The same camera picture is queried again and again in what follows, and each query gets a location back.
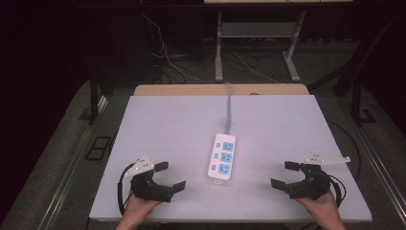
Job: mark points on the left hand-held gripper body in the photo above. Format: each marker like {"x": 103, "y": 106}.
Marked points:
{"x": 150, "y": 188}

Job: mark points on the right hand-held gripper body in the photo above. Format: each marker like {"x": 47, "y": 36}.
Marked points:
{"x": 311, "y": 183}

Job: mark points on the person's left hand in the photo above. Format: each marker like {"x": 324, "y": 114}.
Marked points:
{"x": 137, "y": 207}

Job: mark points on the person's right hand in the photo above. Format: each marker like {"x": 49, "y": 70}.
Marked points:
{"x": 322, "y": 207}

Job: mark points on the white board table cover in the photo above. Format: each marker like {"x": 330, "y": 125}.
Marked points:
{"x": 178, "y": 127}

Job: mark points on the white power strip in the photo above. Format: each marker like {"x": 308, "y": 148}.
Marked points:
{"x": 221, "y": 158}

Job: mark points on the wooden table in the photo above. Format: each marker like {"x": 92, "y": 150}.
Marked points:
{"x": 191, "y": 89}

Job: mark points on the black angled stand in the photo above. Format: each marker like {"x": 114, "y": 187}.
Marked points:
{"x": 357, "y": 80}

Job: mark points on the grey metal stand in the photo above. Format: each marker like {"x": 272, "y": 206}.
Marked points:
{"x": 258, "y": 30}

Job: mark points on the black floor frame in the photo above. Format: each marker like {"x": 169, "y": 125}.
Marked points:
{"x": 98, "y": 148}

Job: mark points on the aluminium floor rail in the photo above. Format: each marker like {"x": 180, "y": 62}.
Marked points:
{"x": 68, "y": 172}
{"x": 379, "y": 163}

